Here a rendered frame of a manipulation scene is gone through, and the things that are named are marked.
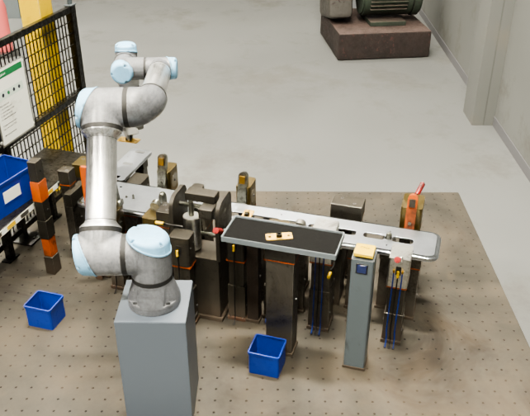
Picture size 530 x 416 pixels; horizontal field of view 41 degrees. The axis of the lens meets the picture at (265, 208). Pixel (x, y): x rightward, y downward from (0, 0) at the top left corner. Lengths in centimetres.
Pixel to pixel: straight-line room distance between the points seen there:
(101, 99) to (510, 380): 157
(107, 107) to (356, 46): 553
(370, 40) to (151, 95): 549
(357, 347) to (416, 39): 549
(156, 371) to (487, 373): 110
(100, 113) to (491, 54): 430
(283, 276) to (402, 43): 546
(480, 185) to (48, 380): 350
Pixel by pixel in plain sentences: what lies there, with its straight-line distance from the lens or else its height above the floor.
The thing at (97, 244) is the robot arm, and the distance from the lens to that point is 196.
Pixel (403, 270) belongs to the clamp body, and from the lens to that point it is 236.
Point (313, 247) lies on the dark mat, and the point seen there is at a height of 116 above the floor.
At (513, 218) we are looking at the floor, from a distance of 483.
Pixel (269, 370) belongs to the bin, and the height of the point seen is 73.
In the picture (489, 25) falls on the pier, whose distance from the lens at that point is 584.
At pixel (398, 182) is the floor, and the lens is 507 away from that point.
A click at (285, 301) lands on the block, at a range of 233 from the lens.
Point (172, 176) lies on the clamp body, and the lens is 291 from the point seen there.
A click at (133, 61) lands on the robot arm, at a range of 243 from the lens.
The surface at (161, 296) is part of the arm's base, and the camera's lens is 200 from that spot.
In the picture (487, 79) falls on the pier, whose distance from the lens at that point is 598.
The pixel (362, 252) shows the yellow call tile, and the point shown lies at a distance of 217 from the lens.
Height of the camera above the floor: 237
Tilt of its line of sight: 30 degrees down
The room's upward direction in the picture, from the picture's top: straight up
